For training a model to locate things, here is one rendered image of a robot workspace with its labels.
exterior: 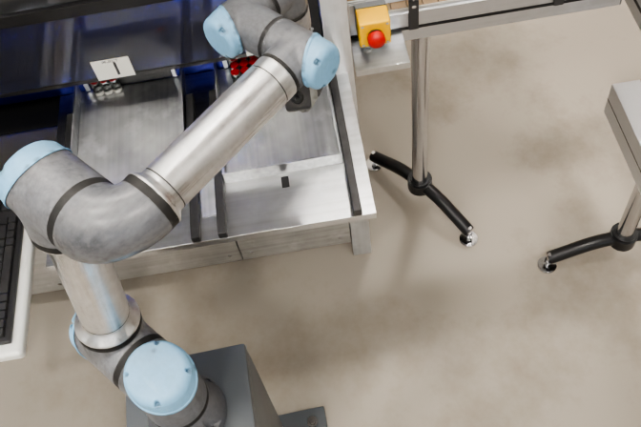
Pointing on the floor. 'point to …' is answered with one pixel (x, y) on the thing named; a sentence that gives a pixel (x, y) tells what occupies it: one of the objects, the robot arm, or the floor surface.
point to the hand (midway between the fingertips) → (304, 110)
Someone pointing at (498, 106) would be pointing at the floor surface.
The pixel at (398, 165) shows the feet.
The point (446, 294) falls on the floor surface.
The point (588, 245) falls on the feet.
